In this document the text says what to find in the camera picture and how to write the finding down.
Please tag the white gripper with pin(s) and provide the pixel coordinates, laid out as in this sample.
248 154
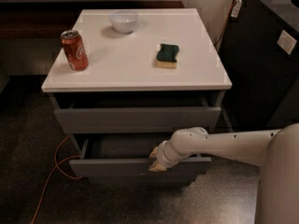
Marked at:
163 157

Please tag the grey drawer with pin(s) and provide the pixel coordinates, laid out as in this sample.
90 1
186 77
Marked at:
127 155
142 180
164 114

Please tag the red coke can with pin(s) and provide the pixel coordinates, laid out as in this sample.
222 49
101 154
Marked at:
74 50

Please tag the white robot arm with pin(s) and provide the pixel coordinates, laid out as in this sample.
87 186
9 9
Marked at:
276 152

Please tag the grey top drawer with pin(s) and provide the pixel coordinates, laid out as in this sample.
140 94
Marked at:
164 114

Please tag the grey bottom drawer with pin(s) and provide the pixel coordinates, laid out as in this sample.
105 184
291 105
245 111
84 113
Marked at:
142 180

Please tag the grey cabinet with white top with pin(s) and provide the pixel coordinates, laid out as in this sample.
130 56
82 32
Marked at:
125 65

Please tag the green and yellow sponge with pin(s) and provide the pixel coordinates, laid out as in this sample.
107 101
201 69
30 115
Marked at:
167 56

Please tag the white bowl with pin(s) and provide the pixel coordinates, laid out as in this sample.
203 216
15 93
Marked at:
124 21

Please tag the black side cabinet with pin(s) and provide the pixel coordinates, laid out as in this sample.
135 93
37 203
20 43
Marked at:
265 79

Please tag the white label on cabinet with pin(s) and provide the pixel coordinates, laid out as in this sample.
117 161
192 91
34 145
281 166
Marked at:
286 42

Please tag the dark wooden bench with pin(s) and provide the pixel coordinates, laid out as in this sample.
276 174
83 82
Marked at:
49 19

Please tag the white tag on cable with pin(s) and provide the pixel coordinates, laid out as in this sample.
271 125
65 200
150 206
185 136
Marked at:
236 8

